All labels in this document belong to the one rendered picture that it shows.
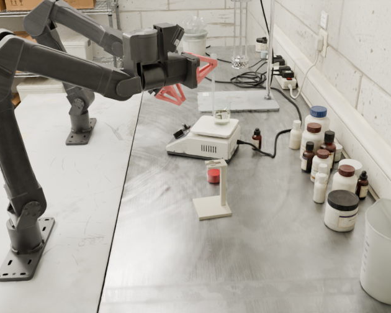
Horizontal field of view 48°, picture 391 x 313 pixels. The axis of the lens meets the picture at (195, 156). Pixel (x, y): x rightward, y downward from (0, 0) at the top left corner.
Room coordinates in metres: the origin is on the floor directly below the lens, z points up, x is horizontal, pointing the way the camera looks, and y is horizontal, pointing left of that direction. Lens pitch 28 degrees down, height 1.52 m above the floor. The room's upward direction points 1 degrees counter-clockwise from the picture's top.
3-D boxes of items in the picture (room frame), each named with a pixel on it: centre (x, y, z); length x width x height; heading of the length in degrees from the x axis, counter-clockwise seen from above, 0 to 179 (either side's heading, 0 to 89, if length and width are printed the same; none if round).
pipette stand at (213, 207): (0.89, -0.04, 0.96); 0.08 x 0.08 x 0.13; 11
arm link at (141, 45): (0.92, 0.13, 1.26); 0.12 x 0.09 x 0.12; 123
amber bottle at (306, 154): (1.07, -0.31, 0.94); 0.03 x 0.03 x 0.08
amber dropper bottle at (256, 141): (1.20, -0.19, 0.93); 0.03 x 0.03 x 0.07
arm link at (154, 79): (0.93, 0.10, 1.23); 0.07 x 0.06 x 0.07; 123
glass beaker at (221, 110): (1.20, -0.08, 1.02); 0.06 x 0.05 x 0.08; 45
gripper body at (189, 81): (0.97, 0.05, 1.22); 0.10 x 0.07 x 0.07; 33
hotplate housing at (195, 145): (1.20, -0.04, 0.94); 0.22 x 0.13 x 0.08; 70
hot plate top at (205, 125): (1.19, -0.06, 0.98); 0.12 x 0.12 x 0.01; 70
